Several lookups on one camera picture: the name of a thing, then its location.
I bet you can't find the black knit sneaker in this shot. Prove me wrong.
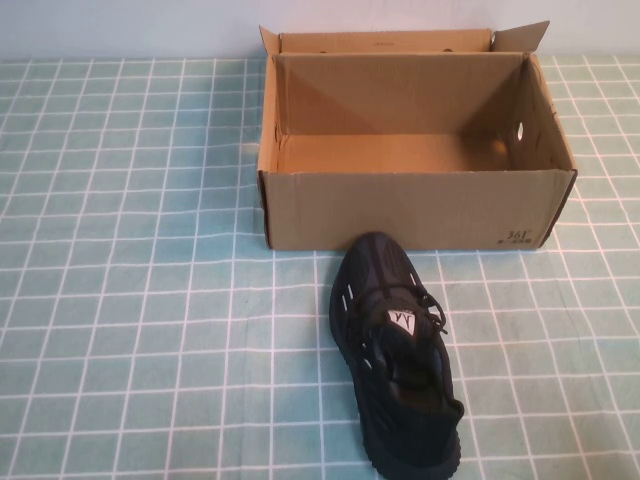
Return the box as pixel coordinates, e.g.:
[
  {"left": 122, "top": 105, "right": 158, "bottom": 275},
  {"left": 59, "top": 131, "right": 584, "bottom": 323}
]
[{"left": 327, "top": 230, "right": 466, "bottom": 454}]

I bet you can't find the brown cardboard shoe box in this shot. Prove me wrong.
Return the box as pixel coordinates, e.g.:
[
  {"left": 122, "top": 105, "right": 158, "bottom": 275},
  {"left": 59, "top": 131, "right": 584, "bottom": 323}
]
[{"left": 257, "top": 20, "right": 579, "bottom": 251}]

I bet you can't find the green white checkered tablecloth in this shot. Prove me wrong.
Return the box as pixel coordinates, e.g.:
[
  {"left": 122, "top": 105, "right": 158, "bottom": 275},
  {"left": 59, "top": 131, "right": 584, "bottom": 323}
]
[{"left": 0, "top": 52, "right": 640, "bottom": 480}]

